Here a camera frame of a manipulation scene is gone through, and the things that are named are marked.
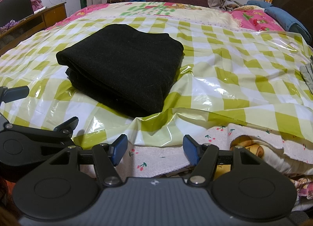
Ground grey glove on bed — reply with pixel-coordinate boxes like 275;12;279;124
300;63;313;93

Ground blue blanket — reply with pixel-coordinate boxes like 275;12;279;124
247;0;312;43

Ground pink cloth on cabinet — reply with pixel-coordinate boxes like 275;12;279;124
30;0;43;12

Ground wooden side cabinet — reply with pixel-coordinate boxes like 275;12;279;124
1;3;67;55

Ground dark wooden headboard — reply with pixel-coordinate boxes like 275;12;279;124
272;0;313;35

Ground green checkered plastic sheet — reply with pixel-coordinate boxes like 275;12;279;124
1;15;312;149

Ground floral cream pink bedsheet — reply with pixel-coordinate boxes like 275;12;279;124
46;0;313;213

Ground black pants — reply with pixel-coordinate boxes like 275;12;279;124
56;24;183;118

